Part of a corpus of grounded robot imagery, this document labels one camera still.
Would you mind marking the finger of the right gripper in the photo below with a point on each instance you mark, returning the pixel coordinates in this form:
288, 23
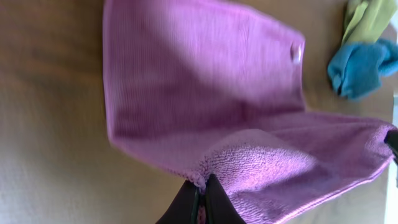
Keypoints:
391, 139

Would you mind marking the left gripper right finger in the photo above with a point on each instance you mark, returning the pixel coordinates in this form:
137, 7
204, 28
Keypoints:
219, 209

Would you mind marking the crumpled blue cloth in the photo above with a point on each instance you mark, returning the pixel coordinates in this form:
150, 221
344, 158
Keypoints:
356, 69

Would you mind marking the pink microfiber cloth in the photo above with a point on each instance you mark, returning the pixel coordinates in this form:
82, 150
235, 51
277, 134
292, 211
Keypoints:
213, 87

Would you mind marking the crumpled olive green cloth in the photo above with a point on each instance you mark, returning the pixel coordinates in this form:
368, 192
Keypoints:
366, 20

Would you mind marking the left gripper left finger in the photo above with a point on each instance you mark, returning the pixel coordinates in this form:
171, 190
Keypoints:
184, 207

